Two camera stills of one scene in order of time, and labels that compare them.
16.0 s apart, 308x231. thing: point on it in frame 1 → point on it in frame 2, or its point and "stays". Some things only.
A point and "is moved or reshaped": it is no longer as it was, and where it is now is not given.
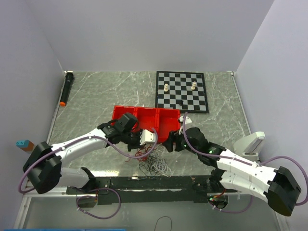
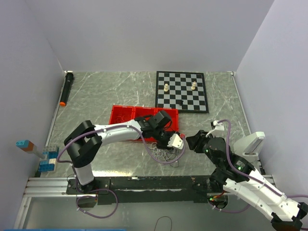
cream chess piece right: [193, 86] stays
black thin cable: [152, 164] → [173, 158]
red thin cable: [141, 154] is moved or reshaped
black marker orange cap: [68, 84] stays
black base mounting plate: [146, 189] stays
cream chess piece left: [166, 87] stays
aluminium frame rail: [25, 200] stays
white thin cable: [160, 167] → [159, 153]
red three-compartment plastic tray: [163, 120] stays
